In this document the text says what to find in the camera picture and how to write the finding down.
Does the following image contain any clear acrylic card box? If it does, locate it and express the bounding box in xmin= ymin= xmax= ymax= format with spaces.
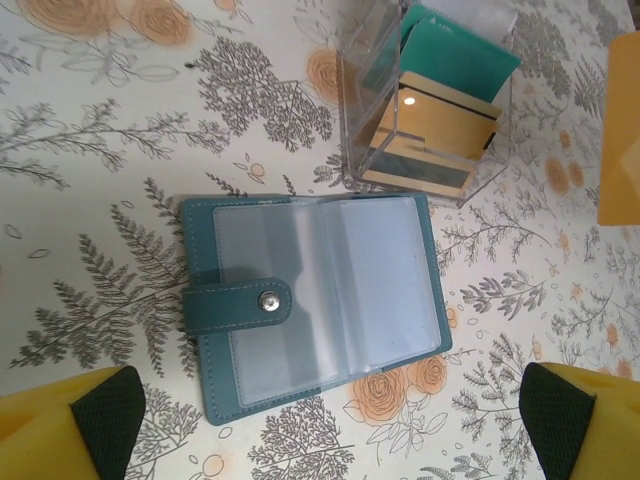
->
xmin=337 ymin=0 xmax=524 ymax=210

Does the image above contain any gold bank card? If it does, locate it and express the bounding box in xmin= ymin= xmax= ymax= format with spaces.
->
xmin=369 ymin=69 xmax=503 ymax=162

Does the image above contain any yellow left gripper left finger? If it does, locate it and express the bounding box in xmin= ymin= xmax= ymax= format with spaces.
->
xmin=0 ymin=364 xmax=147 ymax=480

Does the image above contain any green bank card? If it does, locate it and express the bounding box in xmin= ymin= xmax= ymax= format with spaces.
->
xmin=359 ymin=0 xmax=441 ymax=94
xmin=399 ymin=14 xmax=521 ymax=109

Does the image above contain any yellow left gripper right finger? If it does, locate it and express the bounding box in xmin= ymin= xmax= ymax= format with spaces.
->
xmin=518 ymin=361 xmax=640 ymax=480

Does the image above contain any teal leather card holder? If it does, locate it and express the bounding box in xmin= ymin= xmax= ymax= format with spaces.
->
xmin=179 ymin=192 xmax=454 ymax=427

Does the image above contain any floral patterned table cover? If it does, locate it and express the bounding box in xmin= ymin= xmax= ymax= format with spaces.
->
xmin=0 ymin=0 xmax=640 ymax=480

